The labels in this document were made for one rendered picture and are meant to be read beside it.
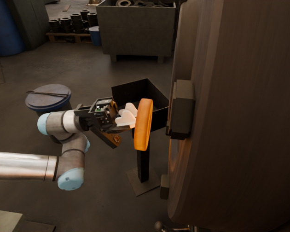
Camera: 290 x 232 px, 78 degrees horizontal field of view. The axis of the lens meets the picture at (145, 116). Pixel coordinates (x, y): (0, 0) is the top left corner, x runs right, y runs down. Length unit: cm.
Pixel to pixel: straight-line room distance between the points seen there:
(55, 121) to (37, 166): 14
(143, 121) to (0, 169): 39
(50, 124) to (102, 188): 83
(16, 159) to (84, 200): 82
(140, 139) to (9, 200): 124
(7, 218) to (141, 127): 85
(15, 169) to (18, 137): 136
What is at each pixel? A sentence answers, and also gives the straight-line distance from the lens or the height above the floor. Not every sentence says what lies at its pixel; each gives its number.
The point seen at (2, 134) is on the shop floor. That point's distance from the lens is 208.
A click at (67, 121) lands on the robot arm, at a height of 83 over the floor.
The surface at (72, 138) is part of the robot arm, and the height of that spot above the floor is 73.
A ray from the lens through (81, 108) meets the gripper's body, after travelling 57.
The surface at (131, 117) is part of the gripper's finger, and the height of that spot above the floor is 86.
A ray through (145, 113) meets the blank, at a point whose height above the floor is 89.
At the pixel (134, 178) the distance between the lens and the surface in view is 136.
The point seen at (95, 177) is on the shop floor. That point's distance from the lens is 142.
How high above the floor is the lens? 120
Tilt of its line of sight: 42 degrees down
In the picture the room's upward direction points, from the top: straight up
